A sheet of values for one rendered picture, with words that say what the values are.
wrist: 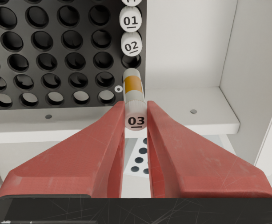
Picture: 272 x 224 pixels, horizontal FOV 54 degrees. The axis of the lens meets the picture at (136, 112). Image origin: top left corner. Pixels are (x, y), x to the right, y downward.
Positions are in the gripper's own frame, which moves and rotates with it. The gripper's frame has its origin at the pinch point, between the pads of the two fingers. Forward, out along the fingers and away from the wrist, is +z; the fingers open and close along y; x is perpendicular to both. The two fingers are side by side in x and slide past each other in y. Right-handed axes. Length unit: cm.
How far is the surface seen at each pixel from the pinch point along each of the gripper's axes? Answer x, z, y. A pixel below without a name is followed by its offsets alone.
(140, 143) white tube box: 16.8, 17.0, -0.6
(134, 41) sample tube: -1.9, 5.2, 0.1
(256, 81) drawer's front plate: 1.9, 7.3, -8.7
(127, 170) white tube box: 21.9, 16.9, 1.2
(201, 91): 6.0, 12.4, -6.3
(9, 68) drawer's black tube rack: 0.2, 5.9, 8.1
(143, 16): -2.9, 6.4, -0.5
